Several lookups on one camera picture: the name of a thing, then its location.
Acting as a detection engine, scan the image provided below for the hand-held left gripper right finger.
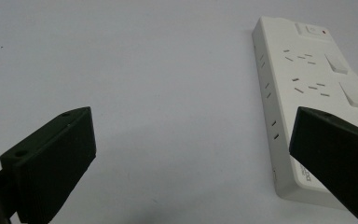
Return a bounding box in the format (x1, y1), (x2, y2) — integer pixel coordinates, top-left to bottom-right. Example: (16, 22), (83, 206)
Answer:
(289, 105), (358, 224)

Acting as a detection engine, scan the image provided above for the white power strip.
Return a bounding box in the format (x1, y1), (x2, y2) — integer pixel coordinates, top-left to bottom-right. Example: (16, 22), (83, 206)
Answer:
(251, 16), (358, 211)

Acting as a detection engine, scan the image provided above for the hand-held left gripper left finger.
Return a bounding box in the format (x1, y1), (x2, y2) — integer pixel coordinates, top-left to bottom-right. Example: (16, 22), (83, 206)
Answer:
(0, 106), (97, 224)

